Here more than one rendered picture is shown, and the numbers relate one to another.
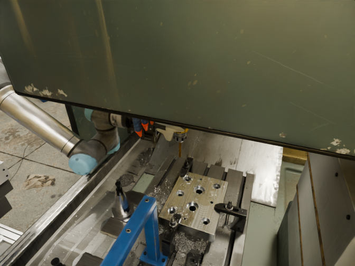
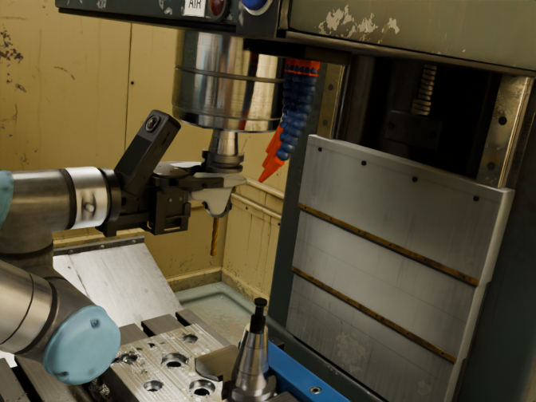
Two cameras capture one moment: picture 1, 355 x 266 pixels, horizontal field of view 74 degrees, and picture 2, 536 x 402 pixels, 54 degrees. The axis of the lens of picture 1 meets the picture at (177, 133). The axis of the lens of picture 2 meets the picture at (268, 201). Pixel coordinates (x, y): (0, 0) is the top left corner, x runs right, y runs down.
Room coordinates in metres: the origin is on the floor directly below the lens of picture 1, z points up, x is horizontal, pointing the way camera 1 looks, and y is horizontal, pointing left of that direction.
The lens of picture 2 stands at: (0.22, 0.64, 1.60)
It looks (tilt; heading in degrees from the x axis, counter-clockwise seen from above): 16 degrees down; 297
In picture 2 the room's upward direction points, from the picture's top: 8 degrees clockwise
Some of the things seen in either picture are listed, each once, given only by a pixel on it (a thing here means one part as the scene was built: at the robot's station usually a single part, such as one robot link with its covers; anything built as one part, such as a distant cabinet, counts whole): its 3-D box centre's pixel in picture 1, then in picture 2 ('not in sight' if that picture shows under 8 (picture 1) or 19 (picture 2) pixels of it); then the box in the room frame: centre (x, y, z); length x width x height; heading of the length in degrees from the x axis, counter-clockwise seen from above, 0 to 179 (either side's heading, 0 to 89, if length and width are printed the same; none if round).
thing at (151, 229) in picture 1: (151, 235); not in sight; (0.48, 0.09, 1.05); 0.10 x 0.05 x 0.30; 69
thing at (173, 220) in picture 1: (172, 231); not in sight; (0.54, 0.02, 0.97); 0.13 x 0.03 x 0.15; 159
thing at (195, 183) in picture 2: (156, 123); (191, 182); (0.62, 0.07, 1.41); 0.09 x 0.05 x 0.02; 56
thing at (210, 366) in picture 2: (132, 198); (221, 364); (0.50, 0.14, 1.21); 0.07 x 0.05 x 0.01; 69
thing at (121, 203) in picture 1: (121, 200); (253, 353); (0.45, 0.16, 1.26); 0.04 x 0.04 x 0.07
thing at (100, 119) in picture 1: (103, 113); (16, 206); (0.72, 0.26, 1.39); 0.11 x 0.08 x 0.09; 69
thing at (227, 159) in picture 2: not in sight; (222, 159); (0.62, -0.01, 1.43); 0.06 x 0.06 x 0.03
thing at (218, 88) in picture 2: not in sight; (230, 80); (0.62, -0.01, 1.55); 0.16 x 0.16 x 0.12
